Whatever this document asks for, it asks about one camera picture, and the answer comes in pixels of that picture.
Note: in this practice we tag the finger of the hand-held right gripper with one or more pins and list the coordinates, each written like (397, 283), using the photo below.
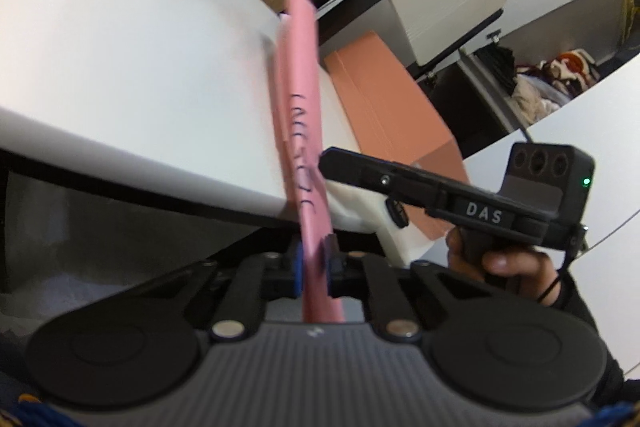
(370, 174)

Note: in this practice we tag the person's right forearm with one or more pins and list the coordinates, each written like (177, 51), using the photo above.
(585, 322)

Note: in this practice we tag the person's right hand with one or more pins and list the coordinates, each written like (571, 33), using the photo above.
(515, 274)

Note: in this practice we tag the pile of clothes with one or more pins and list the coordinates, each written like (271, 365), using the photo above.
(540, 82)

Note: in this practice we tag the pink paper shopping bag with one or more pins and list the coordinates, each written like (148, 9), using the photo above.
(300, 107)

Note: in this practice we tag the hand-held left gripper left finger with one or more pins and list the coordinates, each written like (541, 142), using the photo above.
(250, 287)

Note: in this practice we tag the black elastic band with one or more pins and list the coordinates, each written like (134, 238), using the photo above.
(397, 213)

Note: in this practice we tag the orange cardboard shoe box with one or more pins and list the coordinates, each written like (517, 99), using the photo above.
(390, 107)

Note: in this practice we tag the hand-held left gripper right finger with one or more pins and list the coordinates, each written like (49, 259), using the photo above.
(372, 287)

